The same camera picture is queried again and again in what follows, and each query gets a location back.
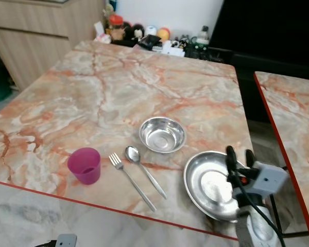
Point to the clear bottle dark cap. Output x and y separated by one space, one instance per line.
203 35

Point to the black metal frame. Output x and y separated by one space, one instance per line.
274 216

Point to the steel spoon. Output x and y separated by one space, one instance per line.
132 153

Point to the steel fork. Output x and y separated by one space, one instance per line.
130 180

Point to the light wooden cabinet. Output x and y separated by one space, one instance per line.
38 36

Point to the orange round toy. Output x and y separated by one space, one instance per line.
164 34

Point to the red lid jar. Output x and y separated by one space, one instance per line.
116 27

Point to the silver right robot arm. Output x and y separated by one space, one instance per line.
251 229

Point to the black television screen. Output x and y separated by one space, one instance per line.
268 25

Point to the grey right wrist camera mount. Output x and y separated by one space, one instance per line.
268 178

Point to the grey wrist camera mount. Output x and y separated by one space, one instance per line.
67 241
268 178

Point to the large steel plate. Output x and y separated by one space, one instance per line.
208 185

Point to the white box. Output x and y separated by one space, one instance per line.
173 48

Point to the small steel bowl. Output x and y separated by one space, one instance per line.
162 135

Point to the marble side table red edge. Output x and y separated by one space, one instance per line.
293 113

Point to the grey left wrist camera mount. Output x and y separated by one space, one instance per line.
67 241

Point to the purple plastic cup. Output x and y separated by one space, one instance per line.
84 167

